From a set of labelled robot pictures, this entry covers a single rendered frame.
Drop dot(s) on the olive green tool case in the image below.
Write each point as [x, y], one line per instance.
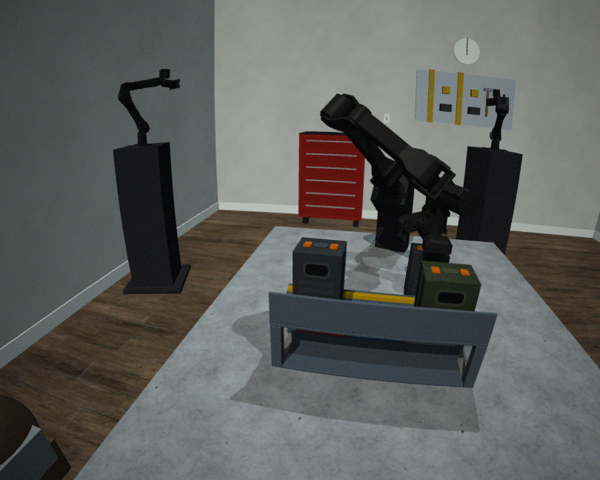
[447, 286]

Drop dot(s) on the yellow flat bar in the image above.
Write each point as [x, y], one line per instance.
[373, 297]

